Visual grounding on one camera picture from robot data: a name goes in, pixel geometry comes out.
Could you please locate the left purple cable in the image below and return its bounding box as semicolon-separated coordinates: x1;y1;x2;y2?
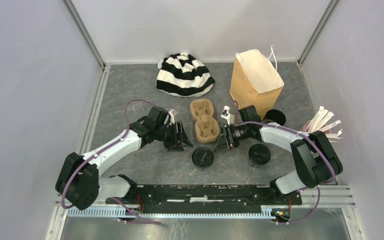
60;99;156;210

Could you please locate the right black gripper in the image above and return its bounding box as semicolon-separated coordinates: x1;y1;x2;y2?
213;123;250;153

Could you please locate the black white striped cloth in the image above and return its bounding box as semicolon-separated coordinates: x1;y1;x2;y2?
155;52;215;98

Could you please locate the white wrapped straws bundle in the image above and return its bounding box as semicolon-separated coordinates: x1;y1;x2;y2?
307;106;343;143

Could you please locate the brown paper bag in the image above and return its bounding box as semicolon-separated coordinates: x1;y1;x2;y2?
229;45;284;117

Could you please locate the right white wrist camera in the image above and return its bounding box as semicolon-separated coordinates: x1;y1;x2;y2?
220;105;235;125

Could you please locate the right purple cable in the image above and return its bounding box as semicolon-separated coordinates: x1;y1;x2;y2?
228;99;337;226

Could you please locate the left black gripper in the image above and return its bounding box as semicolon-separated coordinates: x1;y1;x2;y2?
155;120;194;153

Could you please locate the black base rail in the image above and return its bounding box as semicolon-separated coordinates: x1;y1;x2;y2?
119;184;303;214

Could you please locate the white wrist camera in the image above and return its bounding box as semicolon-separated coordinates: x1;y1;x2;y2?
168;109;178;125
220;105;235;125

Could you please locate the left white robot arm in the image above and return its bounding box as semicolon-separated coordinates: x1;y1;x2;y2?
55;106;194;210

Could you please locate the purple cable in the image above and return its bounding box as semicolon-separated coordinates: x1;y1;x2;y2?
60;99;156;210
228;99;337;226

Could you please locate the brown cardboard cup carrier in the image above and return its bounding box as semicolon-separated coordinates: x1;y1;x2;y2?
189;98;220;144

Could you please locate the pink straw holder cup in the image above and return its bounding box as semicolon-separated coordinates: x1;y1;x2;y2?
301;120;332;134

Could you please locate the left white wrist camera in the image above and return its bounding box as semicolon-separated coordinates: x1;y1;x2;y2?
168;109;178;125

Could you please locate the left aluminium frame post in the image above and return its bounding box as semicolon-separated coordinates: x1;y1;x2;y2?
62;0;106;68

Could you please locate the black coffee cup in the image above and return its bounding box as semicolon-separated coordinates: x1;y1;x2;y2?
263;109;287;126
195;165;211;171
248;156;270;168

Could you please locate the right aluminium frame post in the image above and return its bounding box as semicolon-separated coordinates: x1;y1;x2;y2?
297;0;340;67

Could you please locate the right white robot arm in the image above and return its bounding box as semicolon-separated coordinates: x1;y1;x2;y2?
214;105;343;204

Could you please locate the aluminium frame post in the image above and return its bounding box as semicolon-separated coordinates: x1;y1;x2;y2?
62;0;106;68
297;0;340;67

